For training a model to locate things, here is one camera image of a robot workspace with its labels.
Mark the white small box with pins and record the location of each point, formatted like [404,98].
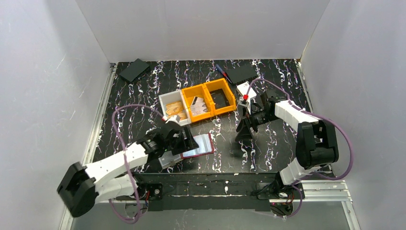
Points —
[243,88]

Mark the yellow bin with black card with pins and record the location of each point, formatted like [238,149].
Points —
[221,84]

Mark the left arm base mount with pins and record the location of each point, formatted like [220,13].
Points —
[150,192]

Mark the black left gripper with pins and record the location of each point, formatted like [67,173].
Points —
[183,139]

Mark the black card in bin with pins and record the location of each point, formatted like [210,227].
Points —
[219,98]

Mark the black flat box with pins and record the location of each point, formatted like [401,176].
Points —
[134,71]
[241,74]

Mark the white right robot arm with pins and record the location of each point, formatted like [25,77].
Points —
[316,141]

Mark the white VIP card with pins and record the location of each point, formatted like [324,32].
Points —
[198,106]

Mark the yellow bin with white cards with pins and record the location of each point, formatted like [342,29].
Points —
[199,91]

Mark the white plastic bin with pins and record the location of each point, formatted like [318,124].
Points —
[171,97]

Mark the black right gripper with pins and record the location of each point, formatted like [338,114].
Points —
[246,119]

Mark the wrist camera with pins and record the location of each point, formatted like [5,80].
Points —
[244,103]
[172,119]

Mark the grey card holder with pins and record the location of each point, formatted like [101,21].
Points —
[169,160]

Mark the black flat box left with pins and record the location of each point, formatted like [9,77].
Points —
[134,71]

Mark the gold VIP card top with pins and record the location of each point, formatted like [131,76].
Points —
[174,108]

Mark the red card holder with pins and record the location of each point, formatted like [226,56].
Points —
[205,144]

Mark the blue red pen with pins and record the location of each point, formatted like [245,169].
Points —
[221,71]

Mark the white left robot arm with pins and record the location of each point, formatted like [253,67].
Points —
[83,186]

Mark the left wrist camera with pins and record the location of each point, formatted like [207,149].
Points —
[172,119]

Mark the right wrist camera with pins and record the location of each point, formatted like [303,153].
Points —
[244,103]

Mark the black flat box right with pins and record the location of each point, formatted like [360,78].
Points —
[241,74]

